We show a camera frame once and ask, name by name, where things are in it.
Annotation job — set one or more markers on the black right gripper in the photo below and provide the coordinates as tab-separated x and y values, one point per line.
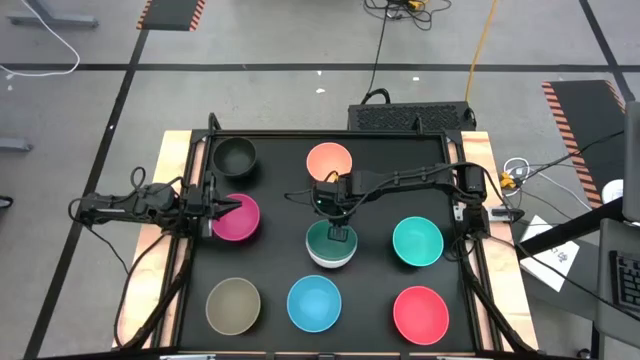
348	192

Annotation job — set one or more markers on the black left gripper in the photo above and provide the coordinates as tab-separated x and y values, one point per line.
209	225

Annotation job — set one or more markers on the dark green bowl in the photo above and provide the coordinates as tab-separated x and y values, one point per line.
320	242

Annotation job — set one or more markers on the magenta bowl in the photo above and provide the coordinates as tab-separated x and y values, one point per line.
245	227

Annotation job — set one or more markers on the white bowl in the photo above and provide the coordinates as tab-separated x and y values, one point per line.
330	263

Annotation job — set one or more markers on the black bowl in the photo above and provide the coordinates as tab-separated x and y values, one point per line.
234	156

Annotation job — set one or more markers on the light blue bowl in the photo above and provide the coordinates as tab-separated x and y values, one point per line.
314	303

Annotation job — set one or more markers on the peach orange bowl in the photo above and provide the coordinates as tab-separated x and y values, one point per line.
327	157

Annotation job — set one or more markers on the teal bowl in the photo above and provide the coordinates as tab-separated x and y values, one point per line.
417	242

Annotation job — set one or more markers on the olive grey bowl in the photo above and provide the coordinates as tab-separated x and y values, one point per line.
233	306

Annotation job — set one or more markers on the red bowl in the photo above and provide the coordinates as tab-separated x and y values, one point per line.
420	315

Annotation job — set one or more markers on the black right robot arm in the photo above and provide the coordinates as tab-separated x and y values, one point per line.
400	179

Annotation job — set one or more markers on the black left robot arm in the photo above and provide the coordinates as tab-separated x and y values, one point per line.
120	210

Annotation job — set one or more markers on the black arm base clamp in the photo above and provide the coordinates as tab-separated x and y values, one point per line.
505	214

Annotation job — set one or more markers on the wooden table side board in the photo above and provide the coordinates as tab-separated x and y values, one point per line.
475	145
172	150

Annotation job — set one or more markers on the black perforated computer case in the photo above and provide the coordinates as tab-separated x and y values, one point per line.
405	117

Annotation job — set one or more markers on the yellow power plug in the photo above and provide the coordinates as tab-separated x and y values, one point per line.
507	181

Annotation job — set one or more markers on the black hazard-striped floor mat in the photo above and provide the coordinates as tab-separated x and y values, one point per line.
590	115
170	14

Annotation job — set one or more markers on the white cup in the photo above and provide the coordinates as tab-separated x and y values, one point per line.
612	191

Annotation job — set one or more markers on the grey desk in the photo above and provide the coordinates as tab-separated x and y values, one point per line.
607	325

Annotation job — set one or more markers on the black keyboard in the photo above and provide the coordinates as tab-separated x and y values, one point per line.
627	280

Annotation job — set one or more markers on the grey monitor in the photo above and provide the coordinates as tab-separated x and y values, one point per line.
632	160

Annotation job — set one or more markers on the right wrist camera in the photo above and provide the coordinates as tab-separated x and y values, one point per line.
327	194

